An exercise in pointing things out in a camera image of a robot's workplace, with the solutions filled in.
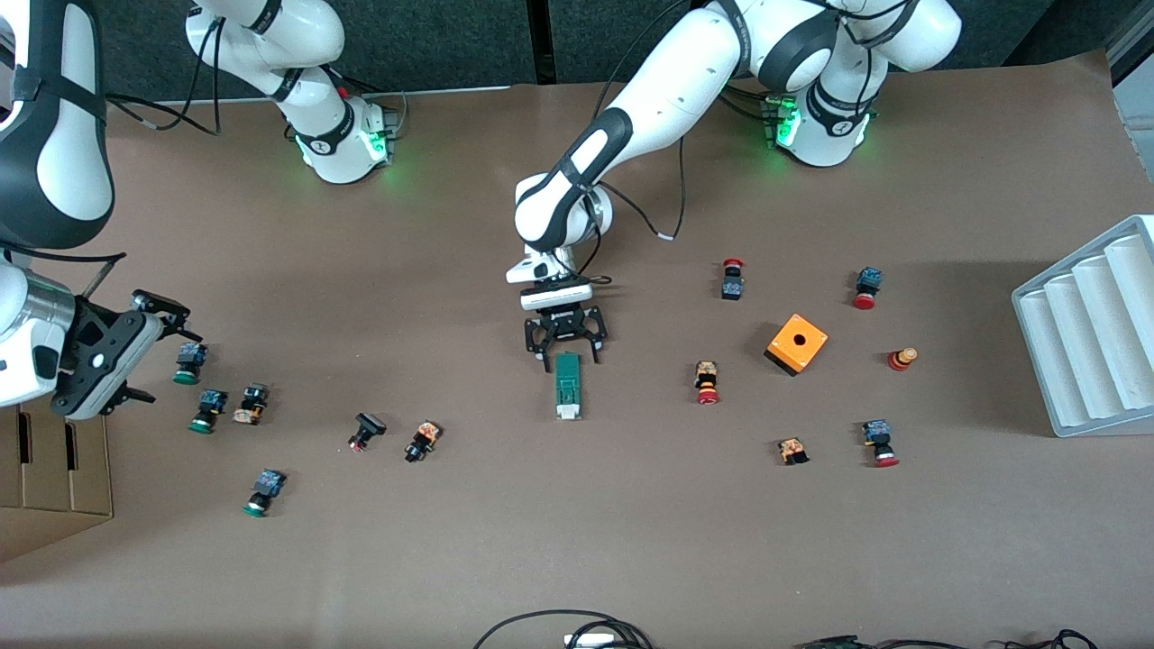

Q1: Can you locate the brown paper table cover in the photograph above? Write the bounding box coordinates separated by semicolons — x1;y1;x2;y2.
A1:
0;50;1154;649

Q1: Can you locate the black looped cable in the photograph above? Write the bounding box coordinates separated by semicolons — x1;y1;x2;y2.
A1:
472;609;655;649

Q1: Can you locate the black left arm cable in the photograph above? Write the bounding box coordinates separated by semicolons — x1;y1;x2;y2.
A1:
591;0;691;289

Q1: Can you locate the brown cardboard box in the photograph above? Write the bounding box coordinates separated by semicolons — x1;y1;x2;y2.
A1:
0;406;115;564

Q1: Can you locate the black base cable bundle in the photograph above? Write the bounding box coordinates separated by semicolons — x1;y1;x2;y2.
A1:
721;81;781;123

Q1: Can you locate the grey metal frame rail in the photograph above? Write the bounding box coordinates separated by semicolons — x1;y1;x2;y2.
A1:
1104;14;1154;87

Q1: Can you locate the green push button blue block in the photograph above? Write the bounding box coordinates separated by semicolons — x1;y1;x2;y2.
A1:
172;342;209;387
242;469;288;519
188;388;229;434

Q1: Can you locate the black red push button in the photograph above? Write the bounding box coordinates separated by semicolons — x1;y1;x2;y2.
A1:
347;412;389;453

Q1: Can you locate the green load switch white lever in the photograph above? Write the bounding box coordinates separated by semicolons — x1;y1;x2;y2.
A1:
554;351;583;423

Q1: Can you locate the black button orange block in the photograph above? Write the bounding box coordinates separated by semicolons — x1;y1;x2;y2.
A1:
403;420;443;464

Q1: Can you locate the beige black switch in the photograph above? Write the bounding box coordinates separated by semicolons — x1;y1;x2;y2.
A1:
232;383;270;426

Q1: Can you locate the orange button enclosure box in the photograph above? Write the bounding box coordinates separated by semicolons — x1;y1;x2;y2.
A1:
764;313;829;378

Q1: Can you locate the grey ribbed plastic tray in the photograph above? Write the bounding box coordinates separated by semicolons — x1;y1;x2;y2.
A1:
1011;214;1154;439

